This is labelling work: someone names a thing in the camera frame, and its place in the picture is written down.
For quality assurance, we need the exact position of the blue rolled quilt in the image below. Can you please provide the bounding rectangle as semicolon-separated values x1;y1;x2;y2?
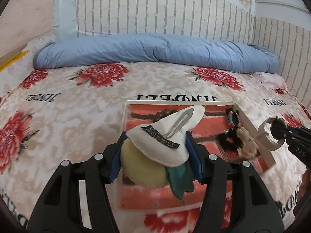
33;33;279;74

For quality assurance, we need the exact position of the floral plush bed blanket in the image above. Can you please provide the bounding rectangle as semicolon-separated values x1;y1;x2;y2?
1;63;310;232

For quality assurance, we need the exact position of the cream fuzzy scrunchie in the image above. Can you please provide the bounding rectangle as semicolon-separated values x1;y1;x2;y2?
237;127;259;160

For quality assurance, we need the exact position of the brown wooden bead bracelet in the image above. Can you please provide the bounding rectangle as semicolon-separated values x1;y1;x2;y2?
155;109;178;121

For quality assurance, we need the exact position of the black colourful cord bracelet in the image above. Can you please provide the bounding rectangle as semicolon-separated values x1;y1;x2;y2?
225;108;242;129

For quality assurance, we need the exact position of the white tray brick lining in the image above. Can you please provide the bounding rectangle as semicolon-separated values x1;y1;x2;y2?
117;99;278;210

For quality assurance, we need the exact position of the pink pillow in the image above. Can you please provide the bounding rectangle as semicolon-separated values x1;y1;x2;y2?
250;72;288;90

